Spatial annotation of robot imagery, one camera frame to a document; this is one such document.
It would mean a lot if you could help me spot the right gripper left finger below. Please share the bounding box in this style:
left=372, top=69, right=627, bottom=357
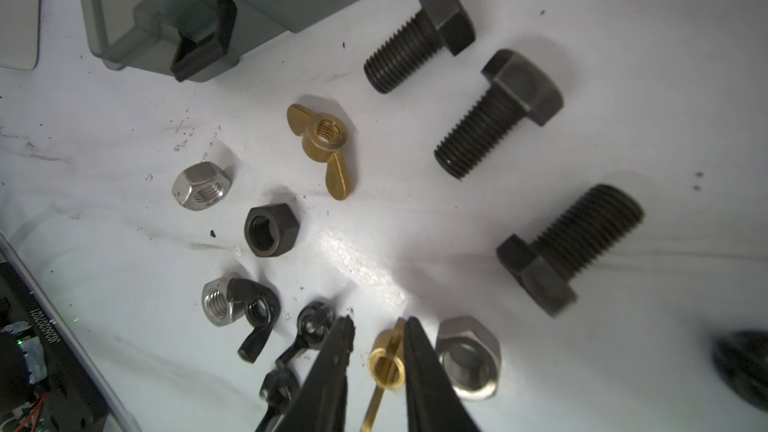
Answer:
left=275, top=316, right=355, bottom=432

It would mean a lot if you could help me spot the white square clock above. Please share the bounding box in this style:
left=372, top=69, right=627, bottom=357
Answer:
left=1, top=0, right=40, bottom=71

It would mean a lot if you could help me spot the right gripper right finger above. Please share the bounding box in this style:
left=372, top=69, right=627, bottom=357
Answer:
left=404, top=317, right=479, bottom=432

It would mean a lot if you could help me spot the large silver hex nut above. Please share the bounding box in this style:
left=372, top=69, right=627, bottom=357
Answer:
left=435, top=316, right=502, bottom=401

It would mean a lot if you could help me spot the silver hex nut lower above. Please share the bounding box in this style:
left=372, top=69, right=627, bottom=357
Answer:
left=201, top=273, right=244, bottom=327

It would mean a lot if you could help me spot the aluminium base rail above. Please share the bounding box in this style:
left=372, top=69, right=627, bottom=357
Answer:
left=1, top=237, right=141, bottom=431

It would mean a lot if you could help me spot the brass wing nut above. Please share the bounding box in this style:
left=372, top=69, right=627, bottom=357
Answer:
left=287, top=104, right=352, bottom=201
left=361, top=318, right=406, bottom=432

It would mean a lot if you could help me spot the black hex nut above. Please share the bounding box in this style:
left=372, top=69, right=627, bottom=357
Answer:
left=244, top=203, right=300, bottom=257

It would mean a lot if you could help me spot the black hex bolt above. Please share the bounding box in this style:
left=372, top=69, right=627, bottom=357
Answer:
left=496, top=184, right=645, bottom=317
left=364, top=0, right=476, bottom=94
left=434, top=49, right=564, bottom=180

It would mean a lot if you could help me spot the silver hex nut left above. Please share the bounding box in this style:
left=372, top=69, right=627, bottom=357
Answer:
left=171, top=161, right=232, bottom=211

